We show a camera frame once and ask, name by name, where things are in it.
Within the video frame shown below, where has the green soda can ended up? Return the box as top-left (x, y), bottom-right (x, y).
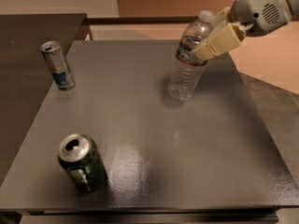
top-left (58, 133), bottom-right (106, 192)

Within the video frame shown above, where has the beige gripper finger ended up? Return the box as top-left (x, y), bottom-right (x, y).
top-left (208, 7), bottom-right (231, 39)
top-left (190, 22), bottom-right (253, 62)

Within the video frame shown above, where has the silver blue energy drink can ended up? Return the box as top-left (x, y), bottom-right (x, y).
top-left (40, 41), bottom-right (76, 91)

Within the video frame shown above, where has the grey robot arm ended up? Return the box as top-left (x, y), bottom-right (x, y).
top-left (191, 0), bottom-right (299, 62)

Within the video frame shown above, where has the clear plastic water bottle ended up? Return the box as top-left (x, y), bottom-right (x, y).
top-left (168, 10), bottom-right (214, 101)

